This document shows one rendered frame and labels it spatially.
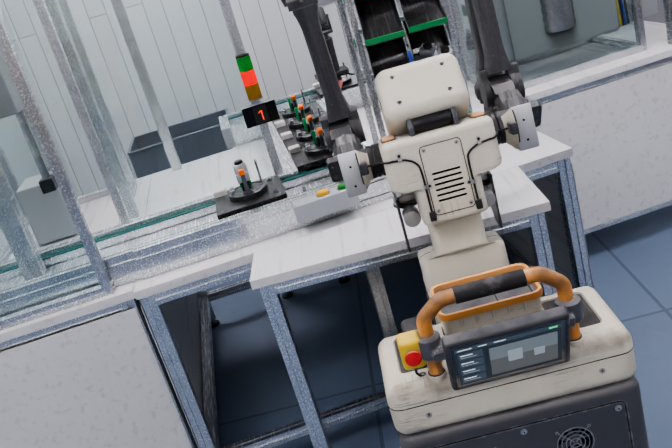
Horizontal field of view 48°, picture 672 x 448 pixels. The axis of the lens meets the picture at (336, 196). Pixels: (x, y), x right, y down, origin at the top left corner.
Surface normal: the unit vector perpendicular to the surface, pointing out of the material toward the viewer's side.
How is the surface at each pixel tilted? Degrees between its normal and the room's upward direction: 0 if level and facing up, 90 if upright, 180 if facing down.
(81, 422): 90
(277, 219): 90
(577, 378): 90
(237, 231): 90
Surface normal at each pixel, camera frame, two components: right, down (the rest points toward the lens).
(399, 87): -0.14, -0.36
